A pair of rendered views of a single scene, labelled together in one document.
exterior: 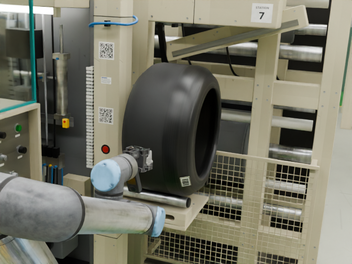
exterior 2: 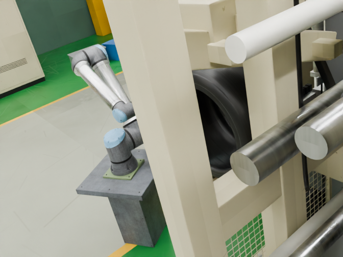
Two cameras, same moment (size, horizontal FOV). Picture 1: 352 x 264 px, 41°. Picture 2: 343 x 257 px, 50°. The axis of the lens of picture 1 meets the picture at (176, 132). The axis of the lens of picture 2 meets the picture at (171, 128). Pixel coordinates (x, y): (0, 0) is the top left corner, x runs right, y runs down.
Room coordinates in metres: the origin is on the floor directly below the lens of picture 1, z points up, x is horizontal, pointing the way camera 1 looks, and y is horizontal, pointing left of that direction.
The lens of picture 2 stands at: (2.79, -1.30, 1.96)
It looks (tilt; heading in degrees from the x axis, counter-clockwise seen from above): 28 degrees down; 130
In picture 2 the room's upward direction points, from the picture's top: 13 degrees counter-clockwise
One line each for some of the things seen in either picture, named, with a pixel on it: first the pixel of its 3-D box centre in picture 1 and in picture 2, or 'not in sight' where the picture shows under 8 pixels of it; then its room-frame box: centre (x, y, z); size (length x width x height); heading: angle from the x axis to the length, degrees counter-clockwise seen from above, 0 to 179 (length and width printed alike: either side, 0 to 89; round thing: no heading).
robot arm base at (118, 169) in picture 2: not in sight; (122, 161); (1.13, 0.12, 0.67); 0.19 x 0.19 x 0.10
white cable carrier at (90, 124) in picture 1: (92, 118); not in sight; (2.12, 0.39, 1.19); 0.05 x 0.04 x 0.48; 161
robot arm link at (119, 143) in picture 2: not in sight; (118, 144); (1.13, 0.13, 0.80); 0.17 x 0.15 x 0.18; 69
